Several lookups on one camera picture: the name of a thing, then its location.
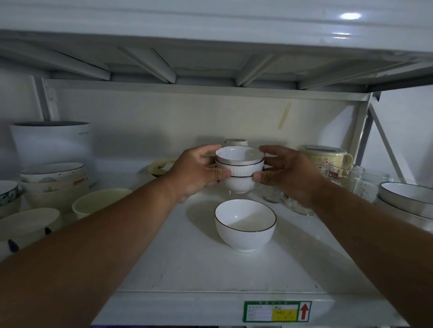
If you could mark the small clear glass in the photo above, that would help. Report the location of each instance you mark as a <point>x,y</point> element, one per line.
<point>270,195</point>

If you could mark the yellow pot with clear lid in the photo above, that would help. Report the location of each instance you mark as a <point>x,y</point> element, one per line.
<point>321,157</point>

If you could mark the white bowl blue marks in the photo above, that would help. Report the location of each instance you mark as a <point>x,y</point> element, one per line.
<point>28,223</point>

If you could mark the pale yellow cup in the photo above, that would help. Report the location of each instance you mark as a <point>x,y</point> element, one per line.
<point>98,201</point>

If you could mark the tall white cylindrical container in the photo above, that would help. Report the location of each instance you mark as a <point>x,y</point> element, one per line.
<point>50,145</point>

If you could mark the clear glass cup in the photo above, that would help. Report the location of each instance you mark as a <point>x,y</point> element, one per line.
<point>297,206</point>

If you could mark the green and yellow label sticker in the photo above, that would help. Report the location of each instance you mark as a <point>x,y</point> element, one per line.
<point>267,311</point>

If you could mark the person's left thumb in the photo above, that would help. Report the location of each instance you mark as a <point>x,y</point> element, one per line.
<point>219,175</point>

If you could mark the cream bowl red mark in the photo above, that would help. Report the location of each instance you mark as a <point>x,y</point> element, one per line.
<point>57,185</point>

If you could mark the person's right forearm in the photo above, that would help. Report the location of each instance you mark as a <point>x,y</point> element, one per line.
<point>375,243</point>

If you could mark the clear glass jug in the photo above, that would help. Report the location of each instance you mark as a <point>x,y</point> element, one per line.
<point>370,184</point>

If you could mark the large cream bowl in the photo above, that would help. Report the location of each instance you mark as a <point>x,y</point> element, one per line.
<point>54,201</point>

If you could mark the person's right hand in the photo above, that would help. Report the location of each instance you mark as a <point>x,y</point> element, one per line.
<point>294,175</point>

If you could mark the person's right thumb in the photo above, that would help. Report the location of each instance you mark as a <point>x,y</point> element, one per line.
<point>265,176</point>

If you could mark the blue patterned bowl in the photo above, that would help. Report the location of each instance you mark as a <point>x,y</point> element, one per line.
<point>8,192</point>

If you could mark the large white bowl brown rim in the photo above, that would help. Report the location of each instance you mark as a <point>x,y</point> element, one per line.
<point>245,226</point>

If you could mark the glass measuring cup red label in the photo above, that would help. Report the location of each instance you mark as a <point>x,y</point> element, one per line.
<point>340,172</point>

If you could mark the shallow patterned white bowl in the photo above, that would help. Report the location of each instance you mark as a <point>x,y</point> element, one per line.
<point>50,170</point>

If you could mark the white dish blue marks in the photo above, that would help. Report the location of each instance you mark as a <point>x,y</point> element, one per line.
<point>7,248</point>

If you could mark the strip of beige tape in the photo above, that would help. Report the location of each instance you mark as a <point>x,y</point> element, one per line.
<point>284,115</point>

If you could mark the plain white bowl dark rim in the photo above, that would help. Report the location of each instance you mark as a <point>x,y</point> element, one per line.
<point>242,169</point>

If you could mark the wide white bowl dark rim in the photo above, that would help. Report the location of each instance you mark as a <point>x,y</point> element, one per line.
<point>399,216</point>
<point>406,196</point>

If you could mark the small white cup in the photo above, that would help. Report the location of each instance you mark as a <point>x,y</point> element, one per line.
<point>236,141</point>

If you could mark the speckled white bowl dark rim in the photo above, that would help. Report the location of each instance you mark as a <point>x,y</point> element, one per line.
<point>240,156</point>

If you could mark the person's left hand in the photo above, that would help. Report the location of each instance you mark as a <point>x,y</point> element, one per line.
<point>191,172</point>

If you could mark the person's left forearm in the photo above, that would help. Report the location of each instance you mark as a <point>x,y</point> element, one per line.
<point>88,250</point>

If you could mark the white metal shelf rack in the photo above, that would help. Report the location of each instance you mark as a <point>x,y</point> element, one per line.
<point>203,304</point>

